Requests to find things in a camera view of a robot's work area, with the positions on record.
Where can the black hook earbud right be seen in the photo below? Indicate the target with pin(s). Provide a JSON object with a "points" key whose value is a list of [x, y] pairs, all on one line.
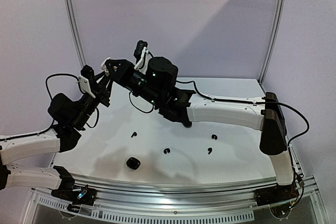
{"points": [[214, 137]]}

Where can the aluminium frame post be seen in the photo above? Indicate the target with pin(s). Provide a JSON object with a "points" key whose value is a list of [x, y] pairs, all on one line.
{"points": [[75, 32], [272, 40]]}

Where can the white earbud charging case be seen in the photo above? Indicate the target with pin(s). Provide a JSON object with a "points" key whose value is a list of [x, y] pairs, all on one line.
{"points": [[104, 66]]}

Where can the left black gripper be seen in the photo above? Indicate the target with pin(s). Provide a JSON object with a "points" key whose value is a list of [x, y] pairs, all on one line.
{"points": [[102, 93]]}

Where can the aluminium front rail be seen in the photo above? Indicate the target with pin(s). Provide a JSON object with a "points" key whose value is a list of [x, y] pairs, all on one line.
{"points": [[180, 196]]}

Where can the left aluminium frame post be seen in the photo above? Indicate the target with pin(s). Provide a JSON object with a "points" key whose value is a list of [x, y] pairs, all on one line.
{"points": [[75, 32]]}

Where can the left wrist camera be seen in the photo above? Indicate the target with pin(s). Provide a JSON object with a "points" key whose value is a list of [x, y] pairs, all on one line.
{"points": [[86, 79]]}

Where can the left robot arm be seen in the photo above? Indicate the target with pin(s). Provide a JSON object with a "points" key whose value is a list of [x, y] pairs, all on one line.
{"points": [[69, 118]]}

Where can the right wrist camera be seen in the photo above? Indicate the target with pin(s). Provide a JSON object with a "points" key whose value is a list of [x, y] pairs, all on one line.
{"points": [[140, 54]]}

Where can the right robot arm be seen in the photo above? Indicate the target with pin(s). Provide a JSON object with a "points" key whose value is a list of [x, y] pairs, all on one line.
{"points": [[158, 87]]}

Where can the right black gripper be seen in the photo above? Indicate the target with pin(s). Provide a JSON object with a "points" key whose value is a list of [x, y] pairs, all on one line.
{"points": [[126, 71]]}

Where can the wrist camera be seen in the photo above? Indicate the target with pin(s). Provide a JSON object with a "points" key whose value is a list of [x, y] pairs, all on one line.
{"points": [[140, 54], [86, 79]]}

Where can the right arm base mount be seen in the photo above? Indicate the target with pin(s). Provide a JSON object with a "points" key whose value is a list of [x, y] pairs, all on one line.
{"points": [[275, 194]]}

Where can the black hook earbud centre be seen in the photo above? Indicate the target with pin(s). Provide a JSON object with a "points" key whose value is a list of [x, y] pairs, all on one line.
{"points": [[166, 151]]}

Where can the black hook earbud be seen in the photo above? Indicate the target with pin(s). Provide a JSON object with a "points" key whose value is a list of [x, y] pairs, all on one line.
{"points": [[166, 151], [214, 137]]}

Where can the black oval charging case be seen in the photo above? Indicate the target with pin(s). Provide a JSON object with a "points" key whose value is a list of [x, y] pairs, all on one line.
{"points": [[187, 124]]}

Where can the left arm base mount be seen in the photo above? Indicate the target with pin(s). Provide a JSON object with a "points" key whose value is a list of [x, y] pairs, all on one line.
{"points": [[78, 195]]}

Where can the right aluminium frame post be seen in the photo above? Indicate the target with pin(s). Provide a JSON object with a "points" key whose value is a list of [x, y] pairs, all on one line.
{"points": [[272, 40]]}

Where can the glossy black charging case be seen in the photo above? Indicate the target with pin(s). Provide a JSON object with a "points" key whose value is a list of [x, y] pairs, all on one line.
{"points": [[133, 163]]}

